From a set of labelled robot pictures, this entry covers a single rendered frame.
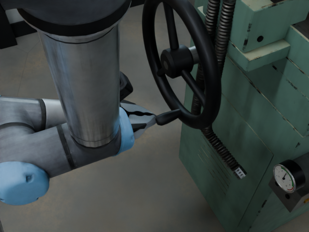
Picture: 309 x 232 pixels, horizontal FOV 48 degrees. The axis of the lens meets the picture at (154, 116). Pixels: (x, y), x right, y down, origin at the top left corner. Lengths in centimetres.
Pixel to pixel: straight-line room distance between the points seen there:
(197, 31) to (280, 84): 25
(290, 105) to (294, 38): 14
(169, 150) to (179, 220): 32
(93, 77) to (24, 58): 171
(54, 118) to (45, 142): 10
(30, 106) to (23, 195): 16
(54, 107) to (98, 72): 30
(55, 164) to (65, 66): 24
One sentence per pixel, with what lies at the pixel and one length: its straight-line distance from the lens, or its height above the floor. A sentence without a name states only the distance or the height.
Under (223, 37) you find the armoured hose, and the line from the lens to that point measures 66.
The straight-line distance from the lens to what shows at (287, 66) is 72.
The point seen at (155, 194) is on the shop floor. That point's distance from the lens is 143.
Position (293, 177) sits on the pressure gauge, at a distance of 74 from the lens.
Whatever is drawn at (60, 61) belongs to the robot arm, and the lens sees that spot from 33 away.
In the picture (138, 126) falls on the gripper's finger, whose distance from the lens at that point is 70.
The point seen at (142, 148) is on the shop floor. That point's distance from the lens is 154.
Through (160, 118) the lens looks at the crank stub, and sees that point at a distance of 73.
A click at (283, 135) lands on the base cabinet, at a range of 81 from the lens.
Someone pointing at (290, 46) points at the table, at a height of 87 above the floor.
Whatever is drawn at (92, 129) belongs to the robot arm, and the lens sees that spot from 45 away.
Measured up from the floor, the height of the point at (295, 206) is 57.
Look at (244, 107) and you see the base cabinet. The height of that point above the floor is 62.
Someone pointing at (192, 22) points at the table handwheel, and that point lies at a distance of 59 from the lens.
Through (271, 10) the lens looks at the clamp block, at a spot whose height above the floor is 95.
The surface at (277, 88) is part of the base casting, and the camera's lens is 77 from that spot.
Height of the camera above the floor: 129
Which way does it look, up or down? 52 degrees down
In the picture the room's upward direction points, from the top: straight up
